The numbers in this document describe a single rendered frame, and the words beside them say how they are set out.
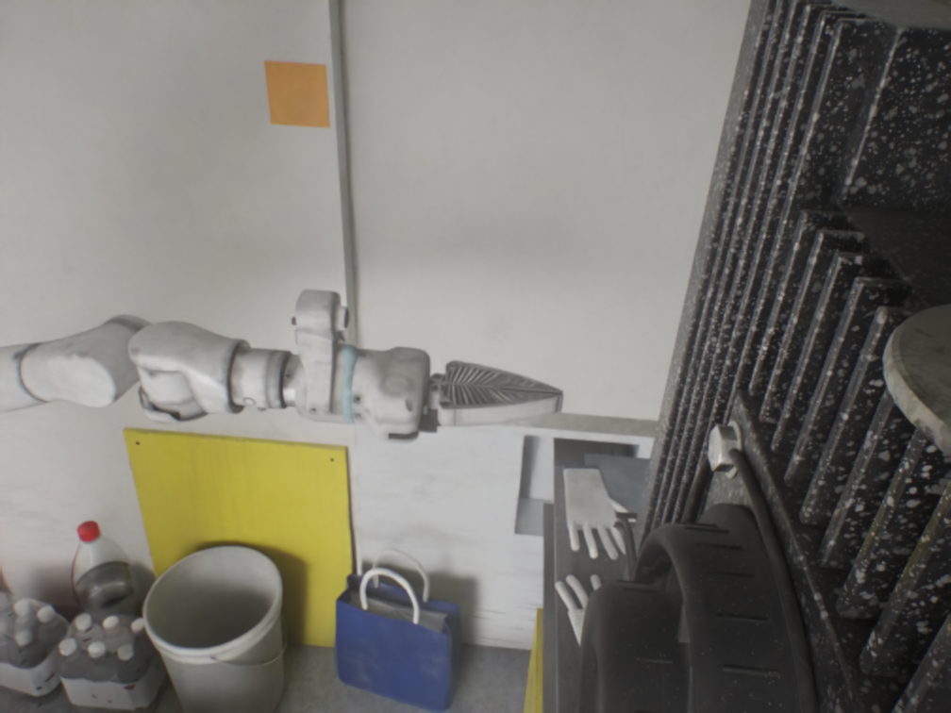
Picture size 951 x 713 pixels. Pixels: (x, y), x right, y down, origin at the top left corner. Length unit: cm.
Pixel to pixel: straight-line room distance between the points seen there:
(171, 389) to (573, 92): 84
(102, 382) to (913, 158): 66
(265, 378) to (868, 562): 53
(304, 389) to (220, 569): 124
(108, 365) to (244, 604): 128
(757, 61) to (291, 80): 87
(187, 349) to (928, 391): 61
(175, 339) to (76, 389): 11
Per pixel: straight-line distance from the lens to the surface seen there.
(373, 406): 67
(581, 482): 150
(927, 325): 32
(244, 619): 201
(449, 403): 68
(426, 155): 135
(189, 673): 177
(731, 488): 49
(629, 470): 156
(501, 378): 71
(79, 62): 145
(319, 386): 68
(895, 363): 29
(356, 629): 181
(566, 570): 135
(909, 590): 32
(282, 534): 182
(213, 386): 72
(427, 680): 185
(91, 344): 78
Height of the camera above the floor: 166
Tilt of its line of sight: 32 degrees down
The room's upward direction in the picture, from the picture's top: 3 degrees clockwise
